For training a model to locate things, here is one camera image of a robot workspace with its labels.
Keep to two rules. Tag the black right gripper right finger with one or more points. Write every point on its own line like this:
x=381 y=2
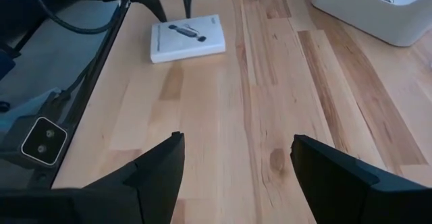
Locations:
x=344 y=197

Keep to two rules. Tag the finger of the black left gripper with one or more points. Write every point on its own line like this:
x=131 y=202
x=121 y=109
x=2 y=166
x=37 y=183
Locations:
x=188 y=1
x=158 y=9

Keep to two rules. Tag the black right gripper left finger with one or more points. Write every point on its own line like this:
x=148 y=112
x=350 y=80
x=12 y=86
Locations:
x=141 y=193

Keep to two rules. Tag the grey plastic bin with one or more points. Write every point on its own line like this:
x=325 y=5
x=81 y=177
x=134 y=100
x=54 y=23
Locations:
x=368 y=18

